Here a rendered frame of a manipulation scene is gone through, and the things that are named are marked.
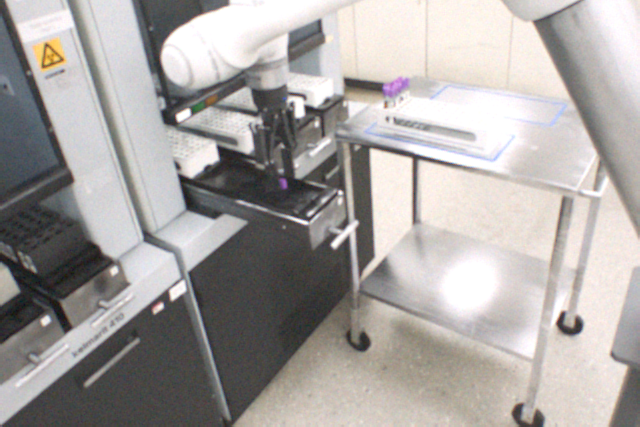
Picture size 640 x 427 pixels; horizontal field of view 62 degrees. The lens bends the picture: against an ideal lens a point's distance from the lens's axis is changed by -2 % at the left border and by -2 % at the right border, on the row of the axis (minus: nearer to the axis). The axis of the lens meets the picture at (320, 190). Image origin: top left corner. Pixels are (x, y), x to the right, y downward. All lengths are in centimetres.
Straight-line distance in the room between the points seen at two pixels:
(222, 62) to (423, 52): 270
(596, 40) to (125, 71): 85
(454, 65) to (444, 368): 209
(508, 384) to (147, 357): 110
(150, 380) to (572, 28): 109
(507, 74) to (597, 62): 275
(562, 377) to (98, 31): 161
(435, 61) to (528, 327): 221
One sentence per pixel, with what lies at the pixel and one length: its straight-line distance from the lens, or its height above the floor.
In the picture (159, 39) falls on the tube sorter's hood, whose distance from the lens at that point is 120.
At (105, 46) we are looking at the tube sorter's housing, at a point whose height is 117.
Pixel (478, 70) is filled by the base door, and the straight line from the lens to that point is 344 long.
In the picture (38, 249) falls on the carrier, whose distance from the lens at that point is 112.
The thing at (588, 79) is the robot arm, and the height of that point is 121.
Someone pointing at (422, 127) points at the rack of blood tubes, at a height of 84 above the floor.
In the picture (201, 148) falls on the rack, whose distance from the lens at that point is 134.
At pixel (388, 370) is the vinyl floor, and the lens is 187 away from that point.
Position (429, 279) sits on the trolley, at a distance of 176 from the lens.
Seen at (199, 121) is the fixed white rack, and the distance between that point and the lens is 149.
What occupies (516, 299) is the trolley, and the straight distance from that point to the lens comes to 172.
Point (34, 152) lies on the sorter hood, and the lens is 107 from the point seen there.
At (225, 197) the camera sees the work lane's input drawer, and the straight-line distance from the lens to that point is 124.
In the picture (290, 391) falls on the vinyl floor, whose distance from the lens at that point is 184.
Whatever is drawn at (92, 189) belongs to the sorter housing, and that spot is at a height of 92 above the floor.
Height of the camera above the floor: 144
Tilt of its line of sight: 32 degrees down
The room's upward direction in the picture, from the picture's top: 6 degrees counter-clockwise
